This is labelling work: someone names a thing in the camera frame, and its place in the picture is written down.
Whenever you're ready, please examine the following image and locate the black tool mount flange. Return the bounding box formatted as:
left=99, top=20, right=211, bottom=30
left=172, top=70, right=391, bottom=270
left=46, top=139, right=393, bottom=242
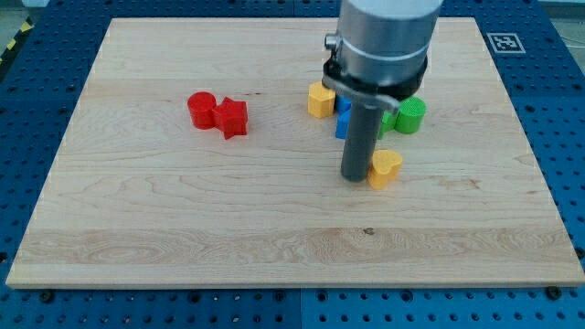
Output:
left=322, top=57, right=428, bottom=112

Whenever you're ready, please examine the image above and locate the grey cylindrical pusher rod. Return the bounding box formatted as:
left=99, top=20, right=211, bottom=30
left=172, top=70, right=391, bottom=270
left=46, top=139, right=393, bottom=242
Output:
left=340, top=103, right=384, bottom=183

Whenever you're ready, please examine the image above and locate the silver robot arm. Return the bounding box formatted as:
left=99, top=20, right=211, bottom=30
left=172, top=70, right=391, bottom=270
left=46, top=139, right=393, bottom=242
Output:
left=322, top=0, right=443, bottom=182

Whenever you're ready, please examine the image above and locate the wooden board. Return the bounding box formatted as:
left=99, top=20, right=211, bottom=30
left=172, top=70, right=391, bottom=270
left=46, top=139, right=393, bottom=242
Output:
left=6, top=17, right=584, bottom=289

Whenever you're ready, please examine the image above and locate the yellow hexagon block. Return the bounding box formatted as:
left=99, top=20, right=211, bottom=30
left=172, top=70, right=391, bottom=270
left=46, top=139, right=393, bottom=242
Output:
left=307, top=82, right=335, bottom=119

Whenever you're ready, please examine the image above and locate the green block behind rod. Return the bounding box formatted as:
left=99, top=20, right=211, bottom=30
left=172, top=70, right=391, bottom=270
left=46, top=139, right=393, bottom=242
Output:
left=378, top=111, right=398, bottom=140

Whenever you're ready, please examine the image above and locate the blue block lower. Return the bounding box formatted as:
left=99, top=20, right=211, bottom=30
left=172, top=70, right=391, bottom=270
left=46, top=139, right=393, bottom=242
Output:
left=335, top=110, right=351, bottom=140

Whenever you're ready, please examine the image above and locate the blue block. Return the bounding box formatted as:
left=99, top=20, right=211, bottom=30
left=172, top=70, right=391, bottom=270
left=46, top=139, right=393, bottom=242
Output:
left=335, top=95, right=351, bottom=115
left=335, top=110, right=351, bottom=140

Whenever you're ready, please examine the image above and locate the blue block upper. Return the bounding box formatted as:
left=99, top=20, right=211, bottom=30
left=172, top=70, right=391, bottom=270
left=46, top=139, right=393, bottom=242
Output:
left=335, top=95, right=351, bottom=115

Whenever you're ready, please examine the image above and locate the yellow heart block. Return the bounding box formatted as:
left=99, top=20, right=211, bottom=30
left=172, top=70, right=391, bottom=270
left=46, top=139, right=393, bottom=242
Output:
left=367, top=149, right=403, bottom=190

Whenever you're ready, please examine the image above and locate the green cylinder block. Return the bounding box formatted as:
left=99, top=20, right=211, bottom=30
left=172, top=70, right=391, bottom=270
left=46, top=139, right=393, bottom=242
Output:
left=394, top=96, right=427, bottom=134

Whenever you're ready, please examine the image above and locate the red star block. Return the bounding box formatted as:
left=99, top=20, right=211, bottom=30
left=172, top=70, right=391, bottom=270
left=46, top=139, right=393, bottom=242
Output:
left=212, top=97, right=248, bottom=140

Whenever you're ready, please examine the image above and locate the red cylinder block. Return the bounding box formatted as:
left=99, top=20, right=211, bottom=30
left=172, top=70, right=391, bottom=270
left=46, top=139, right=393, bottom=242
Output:
left=187, top=91, right=217, bottom=130

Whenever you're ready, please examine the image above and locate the white fiducial marker tag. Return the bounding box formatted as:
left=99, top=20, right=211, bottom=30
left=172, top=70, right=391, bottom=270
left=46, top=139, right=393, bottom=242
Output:
left=487, top=32, right=526, bottom=54

